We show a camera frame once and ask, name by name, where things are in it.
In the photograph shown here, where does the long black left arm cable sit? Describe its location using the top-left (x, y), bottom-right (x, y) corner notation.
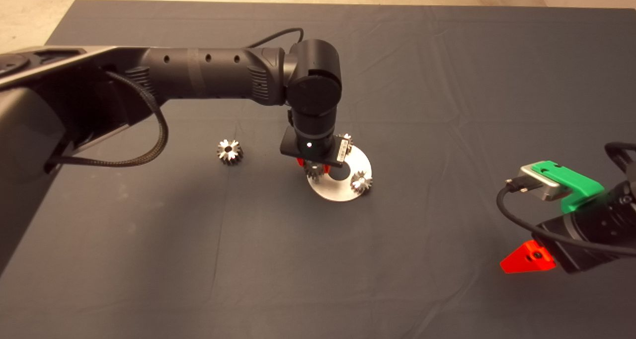
top-left (246, 27), bottom-right (305, 49)

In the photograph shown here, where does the dark grey table cloth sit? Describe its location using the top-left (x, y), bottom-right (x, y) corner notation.
top-left (0, 0), bottom-right (636, 339)

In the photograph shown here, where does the thick black braided cable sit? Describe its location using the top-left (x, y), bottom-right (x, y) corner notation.
top-left (44, 71), bottom-right (170, 169)

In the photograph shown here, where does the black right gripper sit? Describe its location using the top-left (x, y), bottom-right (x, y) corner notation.
top-left (500, 197), bottom-right (636, 275)

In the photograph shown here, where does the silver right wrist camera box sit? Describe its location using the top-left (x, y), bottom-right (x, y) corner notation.
top-left (519, 165), bottom-right (573, 202)

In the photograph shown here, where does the larger steel gear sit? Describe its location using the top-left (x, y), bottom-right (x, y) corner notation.
top-left (217, 139), bottom-right (244, 166)

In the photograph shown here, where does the green right camera mount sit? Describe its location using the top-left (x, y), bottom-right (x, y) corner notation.
top-left (531, 160), bottom-right (606, 213)

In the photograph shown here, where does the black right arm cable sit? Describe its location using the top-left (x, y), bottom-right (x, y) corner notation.
top-left (604, 141), bottom-right (636, 171)

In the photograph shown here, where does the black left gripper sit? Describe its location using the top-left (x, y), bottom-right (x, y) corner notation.
top-left (279, 126), bottom-right (351, 175)

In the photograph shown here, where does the round metal plate with hole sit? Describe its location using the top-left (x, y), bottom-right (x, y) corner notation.
top-left (306, 145), bottom-right (373, 202)

